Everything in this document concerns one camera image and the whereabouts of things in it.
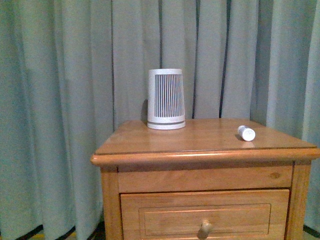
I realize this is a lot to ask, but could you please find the wooden nightstand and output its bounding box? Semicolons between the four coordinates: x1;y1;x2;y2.
91;118;320;240

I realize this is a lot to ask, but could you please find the white slatted air purifier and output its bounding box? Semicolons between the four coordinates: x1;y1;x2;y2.
147;68;186;130

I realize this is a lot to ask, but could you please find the grey curtain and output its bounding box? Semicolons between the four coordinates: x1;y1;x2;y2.
0;0;320;240

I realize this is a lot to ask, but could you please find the wooden drawer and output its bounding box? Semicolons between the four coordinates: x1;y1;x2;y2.
121;189;289;240

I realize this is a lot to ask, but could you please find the white medicine bottle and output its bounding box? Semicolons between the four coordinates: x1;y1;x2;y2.
237;125;256;142

